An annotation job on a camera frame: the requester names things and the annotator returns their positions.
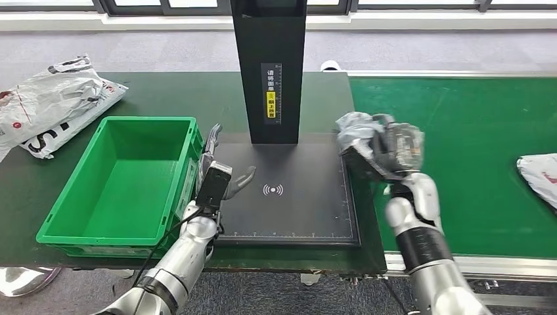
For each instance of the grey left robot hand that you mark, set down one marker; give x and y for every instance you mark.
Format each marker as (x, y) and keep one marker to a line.
(241, 180)

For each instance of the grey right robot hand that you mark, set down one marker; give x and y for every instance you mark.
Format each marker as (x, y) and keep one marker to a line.
(407, 152)

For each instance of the grey parcel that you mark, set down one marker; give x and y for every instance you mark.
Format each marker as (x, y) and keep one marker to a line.
(541, 174)
(354, 130)

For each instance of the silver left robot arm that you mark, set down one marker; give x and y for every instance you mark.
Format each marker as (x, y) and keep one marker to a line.
(187, 256)

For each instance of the green conveyor belt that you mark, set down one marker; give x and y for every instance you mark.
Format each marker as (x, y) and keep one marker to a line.
(470, 130)

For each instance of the black and yellow label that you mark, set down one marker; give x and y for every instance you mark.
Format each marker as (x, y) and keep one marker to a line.
(271, 87)

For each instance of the green plastic crate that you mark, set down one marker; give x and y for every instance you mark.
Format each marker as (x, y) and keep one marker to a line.
(130, 187)

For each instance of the white round object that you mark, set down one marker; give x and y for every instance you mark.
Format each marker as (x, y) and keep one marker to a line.
(330, 65)

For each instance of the white table foot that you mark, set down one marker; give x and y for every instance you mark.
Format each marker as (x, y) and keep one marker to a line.
(121, 274)
(310, 279)

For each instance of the black scanner column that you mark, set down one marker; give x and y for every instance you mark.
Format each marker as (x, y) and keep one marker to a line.
(267, 43)

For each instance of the white bag with black letters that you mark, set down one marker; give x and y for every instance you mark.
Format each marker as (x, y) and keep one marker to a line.
(89, 115)

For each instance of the crumpled white courier bag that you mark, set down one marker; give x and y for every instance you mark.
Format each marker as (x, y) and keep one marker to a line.
(48, 99)

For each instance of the chrome round base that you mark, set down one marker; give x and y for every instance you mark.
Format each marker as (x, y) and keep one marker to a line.
(22, 281)

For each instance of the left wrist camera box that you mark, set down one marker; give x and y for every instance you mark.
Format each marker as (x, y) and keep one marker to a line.
(213, 184)

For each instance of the black scanner base plate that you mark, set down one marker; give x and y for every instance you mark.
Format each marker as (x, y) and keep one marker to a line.
(304, 208)

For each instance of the dark window frame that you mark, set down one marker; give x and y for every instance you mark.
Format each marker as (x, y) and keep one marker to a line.
(104, 6)

